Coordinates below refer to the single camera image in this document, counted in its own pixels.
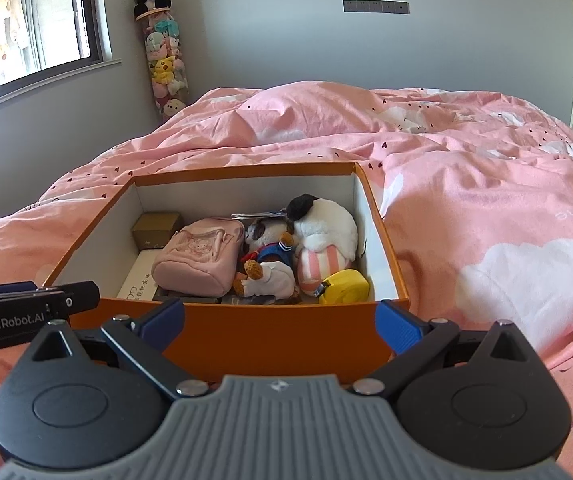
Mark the orange cardboard box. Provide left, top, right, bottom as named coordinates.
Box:
left=41, top=161, right=411, bottom=386

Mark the pink mini backpack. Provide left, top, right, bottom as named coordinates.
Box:
left=152, top=217, right=246, bottom=297

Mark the white glasses case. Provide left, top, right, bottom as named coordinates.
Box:
left=116, top=249, right=167, bottom=302

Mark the yellow tape measure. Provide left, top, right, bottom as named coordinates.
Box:
left=318, top=269, right=371, bottom=306

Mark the thin silver metal object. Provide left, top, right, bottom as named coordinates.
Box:
left=230, top=209, right=290, bottom=222

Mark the black box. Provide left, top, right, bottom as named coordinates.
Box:
left=154, top=287, right=222, bottom=306

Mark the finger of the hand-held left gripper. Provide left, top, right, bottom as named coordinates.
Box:
left=36, top=281, right=101, bottom=318
left=0, top=282, right=40, bottom=297

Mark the small brown cardboard box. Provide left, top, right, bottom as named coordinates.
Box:
left=131, top=211, right=184, bottom=251

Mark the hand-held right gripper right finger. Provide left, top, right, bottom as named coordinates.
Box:
left=351, top=300, right=550, bottom=398

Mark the grey wall socket strip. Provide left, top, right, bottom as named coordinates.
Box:
left=343, top=0, right=410, bottom=14

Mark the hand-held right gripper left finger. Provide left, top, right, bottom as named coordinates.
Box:
left=16, top=297, right=212, bottom=401

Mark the bear doll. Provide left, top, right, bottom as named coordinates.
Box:
left=234, top=219, right=300, bottom=301

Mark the pink striped plush toy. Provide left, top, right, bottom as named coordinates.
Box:
left=297, top=245, right=355, bottom=296

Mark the clear tube of plush toys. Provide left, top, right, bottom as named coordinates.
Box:
left=136, top=7, right=190, bottom=121

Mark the window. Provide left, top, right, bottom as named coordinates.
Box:
left=0, top=0, right=122, bottom=121

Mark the large white panda plush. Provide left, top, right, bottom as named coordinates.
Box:
left=286, top=193, right=359, bottom=261

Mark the pink printed duvet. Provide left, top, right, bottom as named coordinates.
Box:
left=0, top=81, right=573, bottom=480

